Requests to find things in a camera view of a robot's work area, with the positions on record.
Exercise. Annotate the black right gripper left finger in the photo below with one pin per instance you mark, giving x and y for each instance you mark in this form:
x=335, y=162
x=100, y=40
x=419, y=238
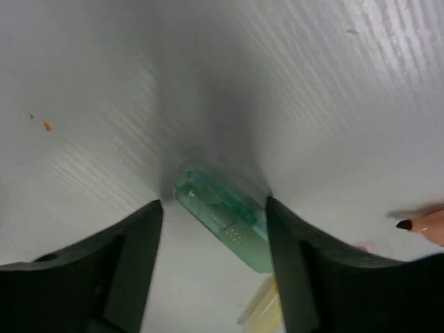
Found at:
x=98, y=284

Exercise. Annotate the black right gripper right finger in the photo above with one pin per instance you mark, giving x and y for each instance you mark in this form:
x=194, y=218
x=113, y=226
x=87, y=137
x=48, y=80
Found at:
x=326, y=285

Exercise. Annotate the yellow highlighter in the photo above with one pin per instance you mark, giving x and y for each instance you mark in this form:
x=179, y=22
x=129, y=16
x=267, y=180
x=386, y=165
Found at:
x=264, y=313

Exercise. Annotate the green highlighter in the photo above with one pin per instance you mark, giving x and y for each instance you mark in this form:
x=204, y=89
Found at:
x=230, y=207

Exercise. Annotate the fat orange-tipped crayon pencil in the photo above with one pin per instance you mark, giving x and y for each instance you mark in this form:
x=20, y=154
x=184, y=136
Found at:
x=428, y=222

